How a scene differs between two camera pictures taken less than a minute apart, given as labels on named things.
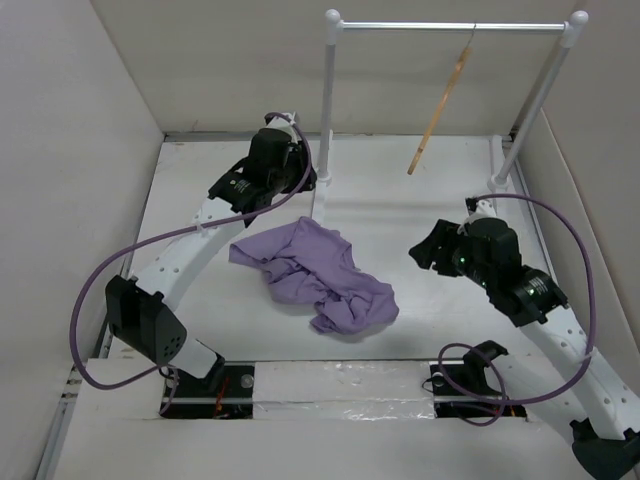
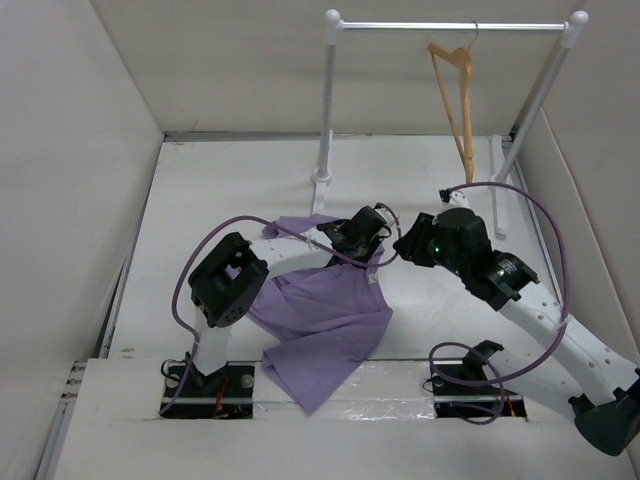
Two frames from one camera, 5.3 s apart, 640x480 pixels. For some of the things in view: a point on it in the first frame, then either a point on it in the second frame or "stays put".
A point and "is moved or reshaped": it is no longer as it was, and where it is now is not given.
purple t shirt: x=309 y=264 is moved or reshaped
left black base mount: x=225 y=391 stays put
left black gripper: x=298 y=155 -> x=374 y=244
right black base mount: x=459 y=390 stays put
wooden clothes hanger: x=440 y=104 -> x=463 y=58
